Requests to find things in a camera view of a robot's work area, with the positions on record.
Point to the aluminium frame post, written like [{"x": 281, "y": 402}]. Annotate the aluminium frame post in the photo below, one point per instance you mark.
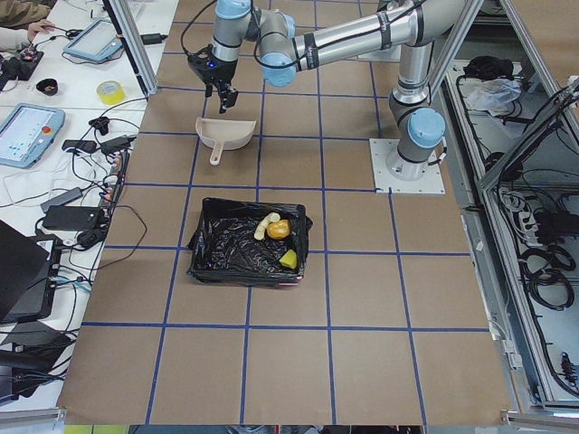
[{"x": 127, "y": 31}]

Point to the yellow tape roll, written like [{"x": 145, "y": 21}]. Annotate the yellow tape roll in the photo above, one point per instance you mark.
[{"x": 110, "y": 92}]

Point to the black laptop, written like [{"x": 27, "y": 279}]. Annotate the black laptop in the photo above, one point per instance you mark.
[{"x": 29, "y": 266}]

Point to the black webcam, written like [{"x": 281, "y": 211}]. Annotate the black webcam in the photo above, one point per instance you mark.
[{"x": 100, "y": 124}]

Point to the pink bin with black bag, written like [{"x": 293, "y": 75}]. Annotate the pink bin with black bag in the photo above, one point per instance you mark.
[{"x": 224, "y": 250}]

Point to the upper teach pendant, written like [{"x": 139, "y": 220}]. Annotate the upper teach pendant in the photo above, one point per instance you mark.
[{"x": 95, "y": 44}]

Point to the black flat hard drive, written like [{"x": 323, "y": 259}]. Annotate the black flat hard drive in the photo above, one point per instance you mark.
[{"x": 72, "y": 218}]

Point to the lower teach pendant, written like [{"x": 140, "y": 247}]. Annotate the lower teach pendant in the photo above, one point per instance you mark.
[{"x": 27, "y": 132}]

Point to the white crumpled cloth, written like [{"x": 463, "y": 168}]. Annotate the white crumpled cloth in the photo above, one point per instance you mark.
[{"x": 497, "y": 96}]

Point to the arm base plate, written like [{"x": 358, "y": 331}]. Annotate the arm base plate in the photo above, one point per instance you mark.
[{"x": 392, "y": 174}]

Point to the small black bowl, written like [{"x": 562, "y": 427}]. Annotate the small black bowl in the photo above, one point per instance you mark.
[{"x": 48, "y": 87}]

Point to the person's hand at desk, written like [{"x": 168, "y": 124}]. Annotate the person's hand at desk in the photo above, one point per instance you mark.
[{"x": 43, "y": 26}]

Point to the teach pendant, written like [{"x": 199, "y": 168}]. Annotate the teach pendant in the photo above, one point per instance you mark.
[
  {"x": 95, "y": 44},
  {"x": 27, "y": 132}
]

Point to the black power adapter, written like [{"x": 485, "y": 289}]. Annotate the black power adapter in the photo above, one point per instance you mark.
[{"x": 116, "y": 144}]

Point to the yellow sponge piece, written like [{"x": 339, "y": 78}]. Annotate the yellow sponge piece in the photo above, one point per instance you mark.
[{"x": 289, "y": 260}]

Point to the beige plastic dustpan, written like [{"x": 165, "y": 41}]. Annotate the beige plastic dustpan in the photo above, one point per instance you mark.
[{"x": 224, "y": 135}]

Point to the yellow potato toy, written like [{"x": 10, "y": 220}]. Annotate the yellow potato toy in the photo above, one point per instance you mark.
[{"x": 279, "y": 230}]

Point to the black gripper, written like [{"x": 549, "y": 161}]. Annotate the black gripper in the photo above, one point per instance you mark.
[{"x": 224, "y": 70}]

